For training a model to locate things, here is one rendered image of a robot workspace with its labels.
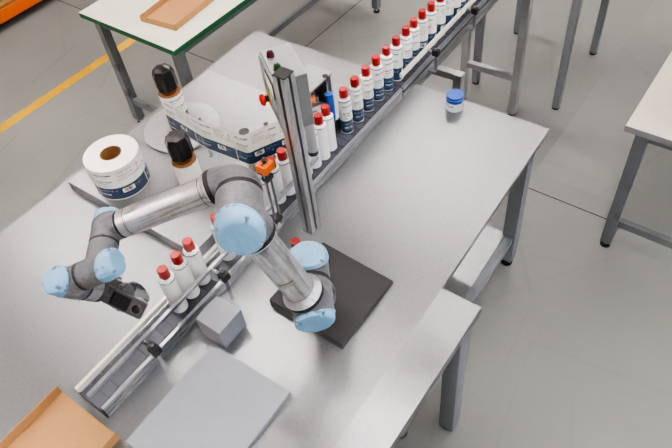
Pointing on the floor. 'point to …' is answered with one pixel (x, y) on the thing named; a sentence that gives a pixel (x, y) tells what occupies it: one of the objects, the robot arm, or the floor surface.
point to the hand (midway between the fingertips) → (147, 300)
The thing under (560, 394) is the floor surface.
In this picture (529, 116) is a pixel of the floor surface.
